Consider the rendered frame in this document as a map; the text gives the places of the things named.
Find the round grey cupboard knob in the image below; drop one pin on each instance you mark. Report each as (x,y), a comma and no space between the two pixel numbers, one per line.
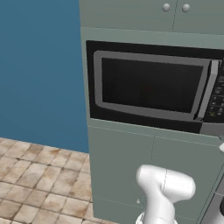
(166,7)
(185,8)

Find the grey framed microwave door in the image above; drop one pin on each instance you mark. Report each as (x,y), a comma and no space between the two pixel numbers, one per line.
(151,84)

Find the grey-green tall cupboard housing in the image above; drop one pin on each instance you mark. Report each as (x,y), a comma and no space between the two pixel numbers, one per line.
(125,34)

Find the black microwave oven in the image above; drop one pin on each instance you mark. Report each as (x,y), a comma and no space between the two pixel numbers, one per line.
(217,99)

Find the small pale cupboard knob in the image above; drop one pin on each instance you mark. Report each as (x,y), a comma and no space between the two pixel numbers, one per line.
(138,201)

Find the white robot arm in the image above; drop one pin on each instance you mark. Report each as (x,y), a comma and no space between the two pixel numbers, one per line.
(159,189)

